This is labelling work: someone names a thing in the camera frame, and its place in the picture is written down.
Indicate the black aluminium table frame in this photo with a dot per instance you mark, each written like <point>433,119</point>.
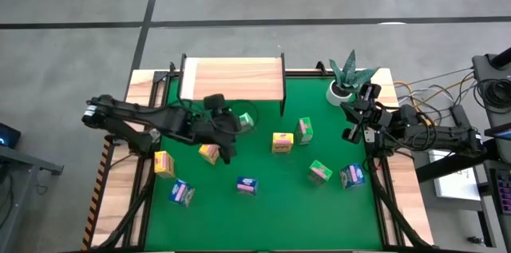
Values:
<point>303,73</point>

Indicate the black frame bracket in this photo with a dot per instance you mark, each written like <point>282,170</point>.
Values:
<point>320,66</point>
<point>172,68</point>

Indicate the green felt mat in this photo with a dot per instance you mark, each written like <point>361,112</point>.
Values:
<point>271,213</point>

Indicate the black power adapter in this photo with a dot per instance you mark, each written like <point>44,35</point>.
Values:
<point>458,111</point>

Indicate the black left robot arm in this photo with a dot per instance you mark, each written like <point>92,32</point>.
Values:
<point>131,111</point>

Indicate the tablet with blue screen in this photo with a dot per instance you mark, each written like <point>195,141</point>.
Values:
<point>499,132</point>

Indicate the grey metal desk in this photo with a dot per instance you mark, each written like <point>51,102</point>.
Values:
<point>24,161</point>

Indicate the snake plant in white pot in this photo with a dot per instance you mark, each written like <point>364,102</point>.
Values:
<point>348,72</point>

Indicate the black device with blue light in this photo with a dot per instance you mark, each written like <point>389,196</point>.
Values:
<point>8,135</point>

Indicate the yellow black hazard tape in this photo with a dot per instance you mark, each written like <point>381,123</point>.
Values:
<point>96,201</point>

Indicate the small black object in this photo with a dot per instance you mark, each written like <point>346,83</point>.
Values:
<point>475,240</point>

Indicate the black stand beam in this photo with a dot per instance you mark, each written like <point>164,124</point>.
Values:
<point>455,164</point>

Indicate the grey equipment cart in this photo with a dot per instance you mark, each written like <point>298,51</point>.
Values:
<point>485,67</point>

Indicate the yellow Corn Pops cereal box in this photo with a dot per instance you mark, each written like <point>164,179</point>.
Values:
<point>164,164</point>
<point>208,153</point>
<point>282,142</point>

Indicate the wooden shelf with black frame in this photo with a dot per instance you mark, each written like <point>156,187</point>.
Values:
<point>235,79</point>

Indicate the blue cereal box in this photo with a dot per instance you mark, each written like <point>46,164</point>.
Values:
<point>352,176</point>
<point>247,185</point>
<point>181,192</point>

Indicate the white board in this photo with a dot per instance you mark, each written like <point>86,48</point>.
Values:
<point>455,181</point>

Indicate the green Apple Jacks cereal box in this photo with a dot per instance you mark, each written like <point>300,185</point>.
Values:
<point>319,172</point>
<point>304,130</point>
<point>246,120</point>

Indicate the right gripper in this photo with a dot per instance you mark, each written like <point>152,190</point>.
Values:
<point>371,121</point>

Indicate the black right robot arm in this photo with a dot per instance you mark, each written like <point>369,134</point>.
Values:
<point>451,135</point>

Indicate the keyboard with coloured keys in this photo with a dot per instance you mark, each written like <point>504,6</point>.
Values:
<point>504,191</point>

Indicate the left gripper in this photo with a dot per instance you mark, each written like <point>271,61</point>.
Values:
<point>217,125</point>

